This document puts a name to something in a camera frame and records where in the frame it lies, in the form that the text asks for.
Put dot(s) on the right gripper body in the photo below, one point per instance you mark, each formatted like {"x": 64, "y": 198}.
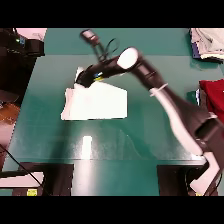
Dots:
{"x": 87, "y": 76}

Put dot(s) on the white T-shirt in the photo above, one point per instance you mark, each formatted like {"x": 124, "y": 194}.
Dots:
{"x": 96, "y": 103}

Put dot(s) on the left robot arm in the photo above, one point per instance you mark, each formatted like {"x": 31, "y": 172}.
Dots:
{"x": 31, "y": 178}

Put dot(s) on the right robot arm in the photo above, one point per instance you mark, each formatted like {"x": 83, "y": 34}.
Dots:
{"x": 181, "y": 111}

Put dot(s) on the heap of clothes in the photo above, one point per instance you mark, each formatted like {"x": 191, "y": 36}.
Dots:
{"x": 208, "y": 43}

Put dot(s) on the red garment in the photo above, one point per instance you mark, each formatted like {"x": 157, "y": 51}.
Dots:
{"x": 214, "y": 96}

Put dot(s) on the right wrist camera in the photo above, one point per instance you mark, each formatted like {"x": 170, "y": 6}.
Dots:
{"x": 89, "y": 35}

